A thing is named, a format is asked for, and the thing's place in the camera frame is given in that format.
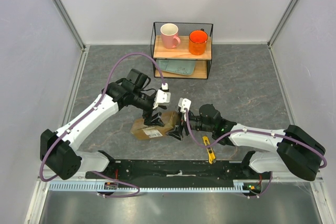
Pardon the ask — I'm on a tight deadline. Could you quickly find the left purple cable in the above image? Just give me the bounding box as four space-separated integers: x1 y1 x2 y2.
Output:
39 52 167 182

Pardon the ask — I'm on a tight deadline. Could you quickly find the teal rectangular plate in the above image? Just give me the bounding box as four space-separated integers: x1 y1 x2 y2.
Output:
156 59 196 76

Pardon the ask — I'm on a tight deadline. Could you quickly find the slotted cable duct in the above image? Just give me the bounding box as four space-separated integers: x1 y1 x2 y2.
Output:
48 181 261 193

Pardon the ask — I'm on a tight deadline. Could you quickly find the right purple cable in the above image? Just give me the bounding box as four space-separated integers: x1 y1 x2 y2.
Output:
183 108 328 169

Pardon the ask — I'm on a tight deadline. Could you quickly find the yellow utility knife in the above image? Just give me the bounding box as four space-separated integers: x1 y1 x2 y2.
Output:
202 136 216 164

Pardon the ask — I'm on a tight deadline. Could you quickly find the orange glass cup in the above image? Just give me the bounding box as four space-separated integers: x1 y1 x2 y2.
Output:
188 29 208 56

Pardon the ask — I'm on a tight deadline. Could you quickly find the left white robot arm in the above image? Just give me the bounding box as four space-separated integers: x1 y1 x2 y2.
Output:
40 69 171 180

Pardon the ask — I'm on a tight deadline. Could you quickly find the purple cable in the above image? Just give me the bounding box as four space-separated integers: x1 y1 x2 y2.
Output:
39 52 167 182
183 108 328 169

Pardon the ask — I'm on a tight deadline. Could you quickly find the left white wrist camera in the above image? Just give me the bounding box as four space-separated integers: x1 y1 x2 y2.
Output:
153 83 171 109

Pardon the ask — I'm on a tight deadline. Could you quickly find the black wire wooden shelf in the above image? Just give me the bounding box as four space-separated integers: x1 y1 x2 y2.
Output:
151 22 213 79

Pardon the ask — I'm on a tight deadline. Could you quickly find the pink ceramic mug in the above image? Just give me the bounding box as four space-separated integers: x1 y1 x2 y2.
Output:
160 23 181 49

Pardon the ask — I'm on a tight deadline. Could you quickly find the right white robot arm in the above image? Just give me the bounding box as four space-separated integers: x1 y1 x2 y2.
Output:
167 104 327 181

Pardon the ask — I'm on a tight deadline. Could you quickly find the brown cardboard express box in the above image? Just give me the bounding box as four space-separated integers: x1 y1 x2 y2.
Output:
131 111 179 140

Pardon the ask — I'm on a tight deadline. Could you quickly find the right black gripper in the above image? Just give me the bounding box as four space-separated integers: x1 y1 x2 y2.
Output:
165 110 214 142

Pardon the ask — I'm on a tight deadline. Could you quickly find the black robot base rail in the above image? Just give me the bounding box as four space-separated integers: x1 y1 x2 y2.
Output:
102 159 270 188

